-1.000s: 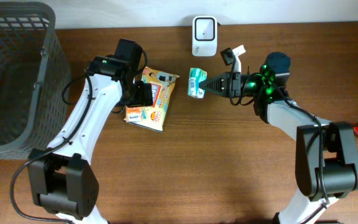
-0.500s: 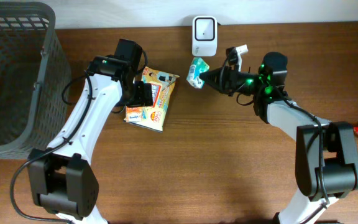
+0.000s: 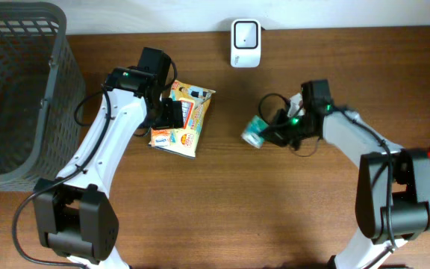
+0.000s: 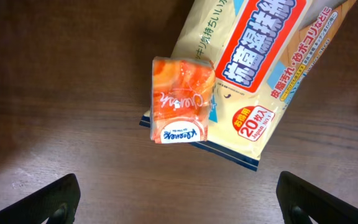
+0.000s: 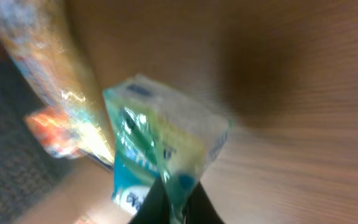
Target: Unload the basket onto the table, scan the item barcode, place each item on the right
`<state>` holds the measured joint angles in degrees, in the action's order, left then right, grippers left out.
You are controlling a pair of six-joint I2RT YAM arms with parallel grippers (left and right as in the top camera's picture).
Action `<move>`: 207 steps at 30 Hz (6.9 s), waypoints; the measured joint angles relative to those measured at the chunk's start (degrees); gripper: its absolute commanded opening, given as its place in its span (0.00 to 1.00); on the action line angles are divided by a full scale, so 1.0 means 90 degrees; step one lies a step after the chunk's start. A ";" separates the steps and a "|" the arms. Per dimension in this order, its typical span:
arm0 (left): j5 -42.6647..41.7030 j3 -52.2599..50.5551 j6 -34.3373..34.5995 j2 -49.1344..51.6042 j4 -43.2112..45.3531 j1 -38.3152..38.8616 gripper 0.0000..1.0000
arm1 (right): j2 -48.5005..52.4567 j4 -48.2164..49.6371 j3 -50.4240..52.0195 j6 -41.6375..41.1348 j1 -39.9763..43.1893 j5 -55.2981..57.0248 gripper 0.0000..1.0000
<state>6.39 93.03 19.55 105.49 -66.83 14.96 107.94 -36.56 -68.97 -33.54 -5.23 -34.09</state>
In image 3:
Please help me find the yellow snack bag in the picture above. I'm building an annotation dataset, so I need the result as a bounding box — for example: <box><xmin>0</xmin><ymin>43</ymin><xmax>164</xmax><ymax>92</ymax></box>
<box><xmin>152</xmin><ymin>80</ymin><xmax>216</xmax><ymax>158</ymax></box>

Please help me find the green tissue pack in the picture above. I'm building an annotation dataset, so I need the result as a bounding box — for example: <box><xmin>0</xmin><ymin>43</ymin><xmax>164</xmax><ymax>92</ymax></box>
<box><xmin>241</xmin><ymin>115</ymin><xmax>268</xmax><ymax>149</ymax></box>

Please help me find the orange tissue pack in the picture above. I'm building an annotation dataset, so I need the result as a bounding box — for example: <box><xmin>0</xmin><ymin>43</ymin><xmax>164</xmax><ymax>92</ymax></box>
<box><xmin>150</xmin><ymin>129</ymin><xmax>175</xmax><ymax>147</ymax></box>

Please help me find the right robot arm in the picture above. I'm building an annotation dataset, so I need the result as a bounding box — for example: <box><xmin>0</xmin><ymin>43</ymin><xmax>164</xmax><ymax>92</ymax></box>
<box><xmin>260</xmin><ymin>79</ymin><xmax>430</xmax><ymax>268</ymax></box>

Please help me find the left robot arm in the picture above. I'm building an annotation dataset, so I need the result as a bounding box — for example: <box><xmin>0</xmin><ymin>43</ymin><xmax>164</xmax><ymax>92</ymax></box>
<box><xmin>29</xmin><ymin>48</ymin><xmax>184</xmax><ymax>268</ymax></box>

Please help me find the white barcode scanner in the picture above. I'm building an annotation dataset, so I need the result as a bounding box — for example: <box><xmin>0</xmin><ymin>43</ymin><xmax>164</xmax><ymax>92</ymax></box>
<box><xmin>230</xmin><ymin>19</ymin><xmax>261</xmax><ymax>68</ymax></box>

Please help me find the dark grey plastic basket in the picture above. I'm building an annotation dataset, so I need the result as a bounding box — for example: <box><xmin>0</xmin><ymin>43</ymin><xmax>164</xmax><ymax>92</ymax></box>
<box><xmin>0</xmin><ymin>1</ymin><xmax>86</xmax><ymax>191</ymax></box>

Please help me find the left black cable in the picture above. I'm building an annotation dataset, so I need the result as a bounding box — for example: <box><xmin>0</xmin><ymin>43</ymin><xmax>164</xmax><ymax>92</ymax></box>
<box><xmin>11</xmin><ymin>59</ymin><xmax>178</xmax><ymax>269</ymax></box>

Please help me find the right black cable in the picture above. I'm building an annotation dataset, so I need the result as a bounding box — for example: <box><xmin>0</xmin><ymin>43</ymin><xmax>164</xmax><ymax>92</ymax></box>
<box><xmin>258</xmin><ymin>92</ymin><xmax>399</xmax><ymax>269</ymax></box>

